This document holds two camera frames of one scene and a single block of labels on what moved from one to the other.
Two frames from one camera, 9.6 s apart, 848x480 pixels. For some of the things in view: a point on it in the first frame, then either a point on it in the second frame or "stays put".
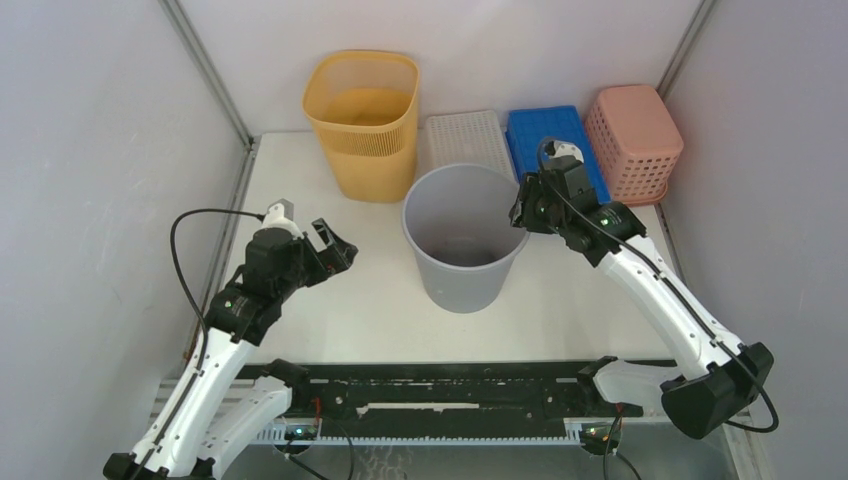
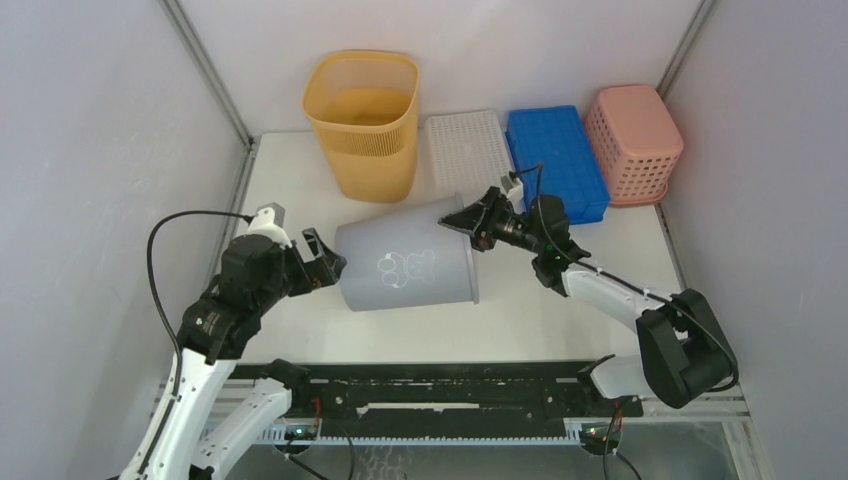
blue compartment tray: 528,126 stays put
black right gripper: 530,190 → 481,219
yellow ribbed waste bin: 364,104 stays put
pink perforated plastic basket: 635,140 stays put
